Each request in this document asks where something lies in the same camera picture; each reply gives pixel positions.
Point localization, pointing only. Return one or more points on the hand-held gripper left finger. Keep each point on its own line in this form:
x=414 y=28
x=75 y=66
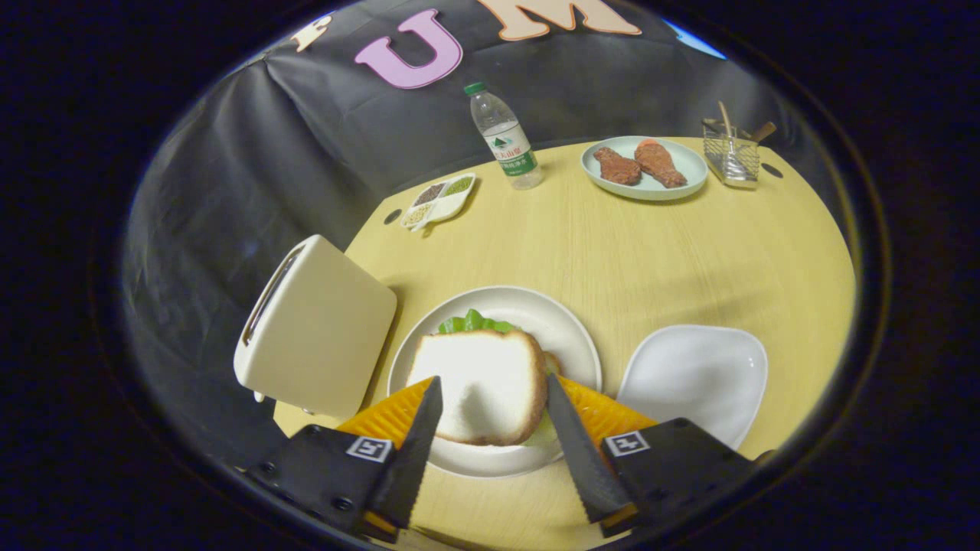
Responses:
x=409 y=459

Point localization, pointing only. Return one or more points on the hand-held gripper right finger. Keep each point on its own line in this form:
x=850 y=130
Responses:
x=586 y=459

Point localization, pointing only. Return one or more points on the plain white bread slice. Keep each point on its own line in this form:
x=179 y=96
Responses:
x=482 y=383

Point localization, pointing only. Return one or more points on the green lettuce leaf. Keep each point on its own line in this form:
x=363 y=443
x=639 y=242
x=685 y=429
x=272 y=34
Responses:
x=475 y=323

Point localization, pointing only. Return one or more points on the white curved dish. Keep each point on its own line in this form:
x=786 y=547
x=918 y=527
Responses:
x=689 y=375

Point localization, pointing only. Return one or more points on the white toaster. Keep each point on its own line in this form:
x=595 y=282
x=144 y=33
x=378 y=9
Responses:
x=321 y=337

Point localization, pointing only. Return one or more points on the round beige plate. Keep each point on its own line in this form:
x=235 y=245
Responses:
x=536 y=314

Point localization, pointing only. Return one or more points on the white divided condiment dish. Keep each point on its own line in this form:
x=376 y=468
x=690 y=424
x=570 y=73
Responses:
x=448 y=205

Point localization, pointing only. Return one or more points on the pale blue oval plate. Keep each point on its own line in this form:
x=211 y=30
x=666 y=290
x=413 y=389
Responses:
x=689 y=164

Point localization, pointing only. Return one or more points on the clear water bottle green cap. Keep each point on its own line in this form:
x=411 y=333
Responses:
x=509 y=145

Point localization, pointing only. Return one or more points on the black backdrop cloth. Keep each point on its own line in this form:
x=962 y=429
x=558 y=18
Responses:
x=253 y=153

